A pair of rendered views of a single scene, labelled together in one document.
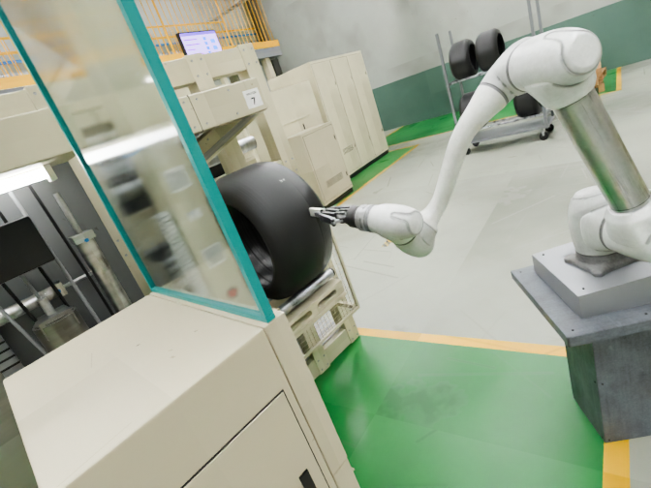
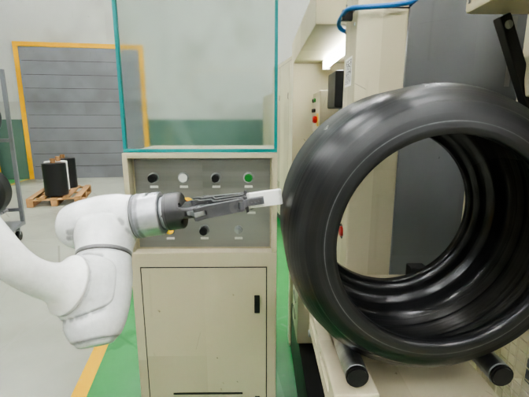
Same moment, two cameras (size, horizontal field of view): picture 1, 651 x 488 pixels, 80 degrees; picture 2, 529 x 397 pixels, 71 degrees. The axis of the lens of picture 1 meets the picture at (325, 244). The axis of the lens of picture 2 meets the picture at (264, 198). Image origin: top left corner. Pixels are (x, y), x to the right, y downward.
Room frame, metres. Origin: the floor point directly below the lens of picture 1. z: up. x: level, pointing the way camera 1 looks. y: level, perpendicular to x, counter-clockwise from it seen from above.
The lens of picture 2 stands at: (1.85, -0.57, 1.38)
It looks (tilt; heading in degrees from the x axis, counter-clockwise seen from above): 12 degrees down; 129
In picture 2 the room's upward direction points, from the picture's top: straight up
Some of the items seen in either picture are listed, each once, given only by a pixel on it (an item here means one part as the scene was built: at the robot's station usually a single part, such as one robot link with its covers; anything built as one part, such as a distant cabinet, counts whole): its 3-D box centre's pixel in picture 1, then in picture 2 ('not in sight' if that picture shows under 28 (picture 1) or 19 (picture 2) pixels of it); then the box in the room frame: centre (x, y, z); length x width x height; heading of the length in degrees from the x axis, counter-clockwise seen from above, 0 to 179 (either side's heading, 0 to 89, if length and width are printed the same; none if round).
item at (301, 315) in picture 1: (309, 306); (337, 350); (1.48, 0.15, 0.83); 0.36 x 0.09 x 0.06; 130
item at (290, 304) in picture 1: (304, 292); (338, 328); (1.48, 0.15, 0.90); 0.35 x 0.05 x 0.05; 130
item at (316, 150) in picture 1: (317, 167); not in sight; (6.60, -0.31, 0.62); 0.90 x 0.56 x 1.25; 139
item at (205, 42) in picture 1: (204, 54); not in sight; (5.60, 0.60, 2.60); 0.60 x 0.05 x 0.55; 139
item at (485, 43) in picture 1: (496, 82); not in sight; (6.14, -3.33, 0.96); 1.30 x 0.62 x 1.92; 47
